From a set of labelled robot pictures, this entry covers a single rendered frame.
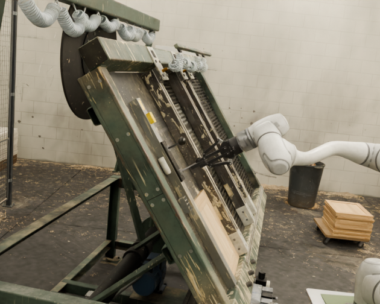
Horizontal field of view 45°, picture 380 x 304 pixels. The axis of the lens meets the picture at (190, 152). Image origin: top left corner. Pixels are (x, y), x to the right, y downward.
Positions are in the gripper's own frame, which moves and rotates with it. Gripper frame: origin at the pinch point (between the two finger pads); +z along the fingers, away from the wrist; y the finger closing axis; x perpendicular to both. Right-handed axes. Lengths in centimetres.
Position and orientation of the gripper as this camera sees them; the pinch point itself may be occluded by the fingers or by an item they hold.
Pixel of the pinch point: (198, 164)
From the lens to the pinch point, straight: 197.2
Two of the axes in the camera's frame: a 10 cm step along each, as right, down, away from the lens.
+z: -8.6, 4.4, 2.6
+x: 2.0, -1.7, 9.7
